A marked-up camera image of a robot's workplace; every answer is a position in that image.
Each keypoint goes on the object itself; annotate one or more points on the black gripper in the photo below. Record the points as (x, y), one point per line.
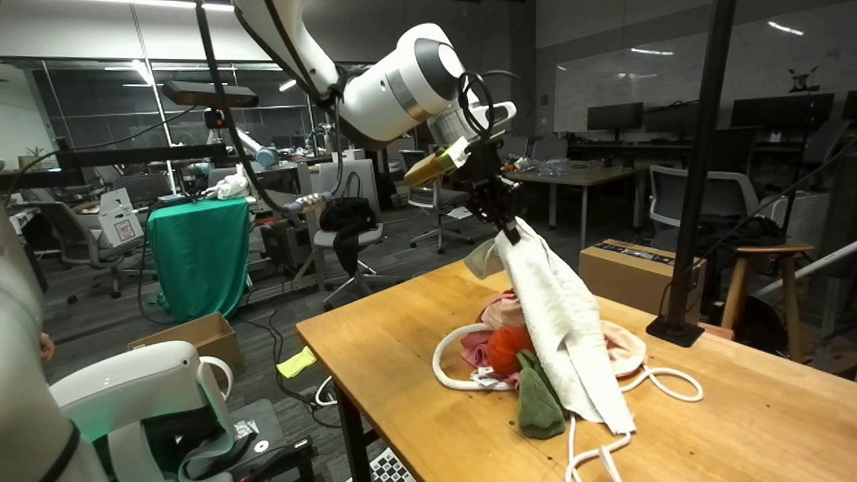
(488, 194)

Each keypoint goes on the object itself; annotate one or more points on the white towel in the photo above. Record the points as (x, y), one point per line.
(564, 323)

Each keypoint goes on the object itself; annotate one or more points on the orange plush carrot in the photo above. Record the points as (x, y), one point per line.
(539, 414)

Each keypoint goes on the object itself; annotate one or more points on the pink cloth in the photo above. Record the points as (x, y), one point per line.
(485, 348)

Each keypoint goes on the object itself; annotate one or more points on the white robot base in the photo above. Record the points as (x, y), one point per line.
(143, 416)

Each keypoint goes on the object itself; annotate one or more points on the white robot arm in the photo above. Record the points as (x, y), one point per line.
(422, 80)

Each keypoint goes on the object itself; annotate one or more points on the cardboard box on floor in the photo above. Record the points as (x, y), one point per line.
(631, 273)

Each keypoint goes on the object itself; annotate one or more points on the black vertical pole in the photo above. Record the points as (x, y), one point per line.
(677, 324)

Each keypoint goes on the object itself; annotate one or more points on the wooden stool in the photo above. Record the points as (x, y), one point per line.
(784, 257)

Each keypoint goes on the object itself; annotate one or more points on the small cardboard box floor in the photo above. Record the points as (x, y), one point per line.
(209, 335)

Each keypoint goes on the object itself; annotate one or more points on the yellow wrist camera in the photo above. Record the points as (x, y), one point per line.
(438, 165)

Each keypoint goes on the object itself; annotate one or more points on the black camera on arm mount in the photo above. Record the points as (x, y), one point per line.
(212, 99)

